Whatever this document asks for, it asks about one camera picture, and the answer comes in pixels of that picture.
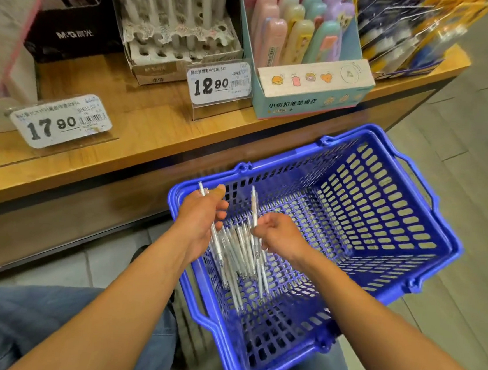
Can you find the person's left forearm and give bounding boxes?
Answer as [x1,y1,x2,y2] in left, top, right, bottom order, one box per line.
[10,231,200,370]

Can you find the blue yellow stationery packets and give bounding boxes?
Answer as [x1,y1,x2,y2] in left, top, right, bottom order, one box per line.
[352,0,488,90]

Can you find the pile of pink eraser packets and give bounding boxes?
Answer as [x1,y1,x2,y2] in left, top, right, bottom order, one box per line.
[0,0,57,109]

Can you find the person's left shoe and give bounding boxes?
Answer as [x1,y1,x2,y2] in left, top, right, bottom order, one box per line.
[130,243,153,267]

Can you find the pastel eraser display box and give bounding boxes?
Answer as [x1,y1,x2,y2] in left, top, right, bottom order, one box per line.
[231,0,384,129]

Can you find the wooden glue display stand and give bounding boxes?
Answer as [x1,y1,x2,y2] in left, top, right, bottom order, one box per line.
[0,7,474,320]

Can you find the person's right hand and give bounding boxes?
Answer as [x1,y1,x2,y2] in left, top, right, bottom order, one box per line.
[248,209,321,270]

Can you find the white price tag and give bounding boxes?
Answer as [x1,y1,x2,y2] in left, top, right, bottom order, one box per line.
[6,87,116,157]
[183,56,256,114]

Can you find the person's left hand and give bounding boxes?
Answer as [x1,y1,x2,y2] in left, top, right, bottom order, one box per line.
[170,180,232,268]

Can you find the clear pen bundle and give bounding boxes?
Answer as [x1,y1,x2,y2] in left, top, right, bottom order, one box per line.
[187,181,281,317]

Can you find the blue shopping basket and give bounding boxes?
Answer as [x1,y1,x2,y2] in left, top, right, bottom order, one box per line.
[154,108,474,370]

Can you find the person's left leg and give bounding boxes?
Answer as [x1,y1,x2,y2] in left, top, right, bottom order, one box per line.
[0,280,183,370]

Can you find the person's right forearm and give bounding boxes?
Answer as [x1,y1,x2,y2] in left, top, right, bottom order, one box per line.
[292,248,488,370]

